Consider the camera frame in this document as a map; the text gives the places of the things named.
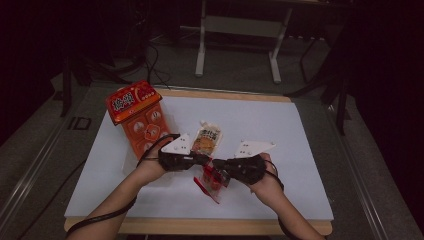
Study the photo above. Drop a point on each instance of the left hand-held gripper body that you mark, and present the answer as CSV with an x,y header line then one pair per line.
x,y
176,156

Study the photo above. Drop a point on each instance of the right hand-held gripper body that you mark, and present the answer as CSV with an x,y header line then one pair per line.
x,y
248,168

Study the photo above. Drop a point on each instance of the small dark red packet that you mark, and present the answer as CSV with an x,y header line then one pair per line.
x,y
222,178

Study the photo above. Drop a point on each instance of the clear red snack packet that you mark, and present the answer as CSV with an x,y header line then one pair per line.
x,y
208,188

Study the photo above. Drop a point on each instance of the clear plastic container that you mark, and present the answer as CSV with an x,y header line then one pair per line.
x,y
128,165

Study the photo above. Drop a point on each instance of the large orange snack packet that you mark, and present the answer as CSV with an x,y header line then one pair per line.
x,y
140,110

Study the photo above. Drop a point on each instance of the person's left hand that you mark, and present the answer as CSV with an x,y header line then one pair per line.
x,y
150,168

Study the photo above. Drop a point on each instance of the person's right hand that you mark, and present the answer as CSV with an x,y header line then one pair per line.
x,y
271,186

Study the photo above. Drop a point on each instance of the orange snack bag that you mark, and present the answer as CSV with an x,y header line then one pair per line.
x,y
207,140

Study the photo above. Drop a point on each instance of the white table mat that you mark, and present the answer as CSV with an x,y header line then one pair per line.
x,y
266,113

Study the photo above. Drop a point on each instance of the black tripod stand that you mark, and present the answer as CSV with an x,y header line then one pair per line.
x,y
333,76

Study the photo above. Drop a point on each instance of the black stand leg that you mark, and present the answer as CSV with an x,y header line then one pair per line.
x,y
66,86

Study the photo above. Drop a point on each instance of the white metal stand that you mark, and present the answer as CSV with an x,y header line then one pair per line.
x,y
240,26

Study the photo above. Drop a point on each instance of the metal floor rail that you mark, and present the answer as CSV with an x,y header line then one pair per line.
x,y
30,173
360,173

